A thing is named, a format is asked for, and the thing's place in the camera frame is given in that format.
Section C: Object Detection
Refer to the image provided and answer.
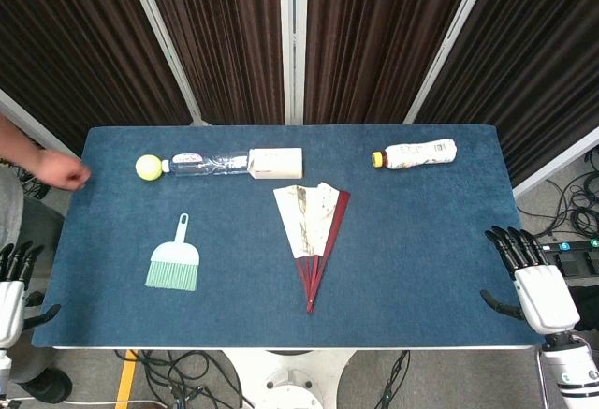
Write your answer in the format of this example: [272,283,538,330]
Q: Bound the bare person hand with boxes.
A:
[35,149,93,191]

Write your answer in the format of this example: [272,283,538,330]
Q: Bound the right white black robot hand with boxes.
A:
[480,226,581,335]

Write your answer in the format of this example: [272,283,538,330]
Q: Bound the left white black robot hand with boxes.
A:
[0,240,62,350]

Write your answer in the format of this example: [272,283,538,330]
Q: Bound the paper folding fan red ribs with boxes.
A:
[273,183,351,314]

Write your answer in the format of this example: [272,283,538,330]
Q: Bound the bare person forearm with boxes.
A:
[0,113,48,181]

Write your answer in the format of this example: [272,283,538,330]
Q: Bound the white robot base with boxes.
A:
[224,348,352,409]

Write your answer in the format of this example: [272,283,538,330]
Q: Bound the black foot pedal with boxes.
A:
[551,252,599,287]

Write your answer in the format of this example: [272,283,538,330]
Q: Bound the black strip with numbered buttons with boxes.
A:
[537,239,599,254]

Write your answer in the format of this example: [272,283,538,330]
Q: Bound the grey trousers leg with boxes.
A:
[0,168,66,382]

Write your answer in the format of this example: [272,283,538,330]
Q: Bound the yellow tennis ball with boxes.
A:
[135,153,164,182]

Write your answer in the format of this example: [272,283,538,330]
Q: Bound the black shoe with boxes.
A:
[18,366,74,404]

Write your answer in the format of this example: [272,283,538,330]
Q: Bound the blue felt table mat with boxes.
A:
[31,124,547,348]

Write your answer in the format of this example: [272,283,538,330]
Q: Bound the yellow floor tape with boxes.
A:
[115,350,139,409]

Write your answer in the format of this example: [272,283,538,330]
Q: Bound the mint green hand brush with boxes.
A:
[144,212,201,292]

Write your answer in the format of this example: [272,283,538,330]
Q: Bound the brown pleated screen panel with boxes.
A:
[404,0,599,199]
[0,0,196,157]
[122,0,296,125]
[292,0,497,125]

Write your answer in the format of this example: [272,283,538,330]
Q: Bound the clear plastic water bottle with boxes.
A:
[161,151,250,178]

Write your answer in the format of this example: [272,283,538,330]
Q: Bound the white labelled bottle yellow cap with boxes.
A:
[371,138,458,171]

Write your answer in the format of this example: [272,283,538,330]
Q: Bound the white carton box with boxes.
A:
[246,147,304,181]

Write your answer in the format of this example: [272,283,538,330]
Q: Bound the long black cable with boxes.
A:
[514,179,577,238]

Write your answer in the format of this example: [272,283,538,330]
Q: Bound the black cable coil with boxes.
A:
[559,172,599,238]

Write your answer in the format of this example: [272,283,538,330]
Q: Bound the black cable with green light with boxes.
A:
[373,350,411,409]

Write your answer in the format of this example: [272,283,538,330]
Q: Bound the tangled black cables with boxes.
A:
[115,350,245,409]

